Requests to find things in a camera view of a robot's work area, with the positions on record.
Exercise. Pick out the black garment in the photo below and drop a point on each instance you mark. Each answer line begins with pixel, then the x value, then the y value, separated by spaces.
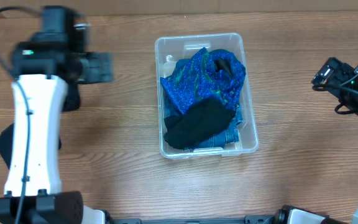
pixel 6 144
pixel 202 120
pixel 72 101

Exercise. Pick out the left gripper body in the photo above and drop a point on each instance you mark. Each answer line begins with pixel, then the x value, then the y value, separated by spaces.
pixel 70 98

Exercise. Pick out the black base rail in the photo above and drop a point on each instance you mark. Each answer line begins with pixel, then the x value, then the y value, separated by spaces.
pixel 248 219

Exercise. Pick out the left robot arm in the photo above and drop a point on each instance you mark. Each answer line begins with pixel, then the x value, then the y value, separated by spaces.
pixel 46 71

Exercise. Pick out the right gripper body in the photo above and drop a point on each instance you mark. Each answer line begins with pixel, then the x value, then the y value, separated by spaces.
pixel 339 83

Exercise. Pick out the clear plastic storage bin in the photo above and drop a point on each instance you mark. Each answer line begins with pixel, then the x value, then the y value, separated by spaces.
pixel 168 51

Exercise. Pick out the blue denim jeans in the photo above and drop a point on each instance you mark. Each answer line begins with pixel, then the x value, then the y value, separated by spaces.
pixel 228 136

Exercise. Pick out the sparkly blue garment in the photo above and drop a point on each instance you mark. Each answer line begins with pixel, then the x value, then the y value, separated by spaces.
pixel 216 74

